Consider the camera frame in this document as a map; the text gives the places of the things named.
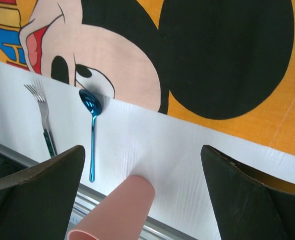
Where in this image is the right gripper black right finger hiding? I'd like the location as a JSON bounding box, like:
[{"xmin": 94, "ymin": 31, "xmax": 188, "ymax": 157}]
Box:
[{"xmin": 200, "ymin": 145, "xmax": 295, "ymax": 240}]

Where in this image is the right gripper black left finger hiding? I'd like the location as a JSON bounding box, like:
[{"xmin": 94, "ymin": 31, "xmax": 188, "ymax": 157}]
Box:
[{"xmin": 0, "ymin": 145, "xmax": 85, "ymax": 240}]

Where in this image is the pink plastic cup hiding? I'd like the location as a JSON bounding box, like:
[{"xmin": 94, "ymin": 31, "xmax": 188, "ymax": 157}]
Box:
[{"xmin": 68, "ymin": 175, "xmax": 155, "ymax": 240}]

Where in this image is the orange cartoon mouse cloth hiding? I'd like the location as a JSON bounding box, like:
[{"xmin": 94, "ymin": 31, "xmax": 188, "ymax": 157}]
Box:
[{"xmin": 0, "ymin": 0, "xmax": 295, "ymax": 193}]

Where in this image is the blue metallic spoon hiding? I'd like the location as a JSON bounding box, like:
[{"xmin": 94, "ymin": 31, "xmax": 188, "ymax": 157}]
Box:
[{"xmin": 79, "ymin": 89, "xmax": 103, "ymax": 183}]

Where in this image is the fork with teal handle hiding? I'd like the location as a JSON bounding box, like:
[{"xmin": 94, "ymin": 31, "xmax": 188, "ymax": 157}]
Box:
[{"xmin": 24, "ymin": 81, "xmax": 57, "ymax": 158}]

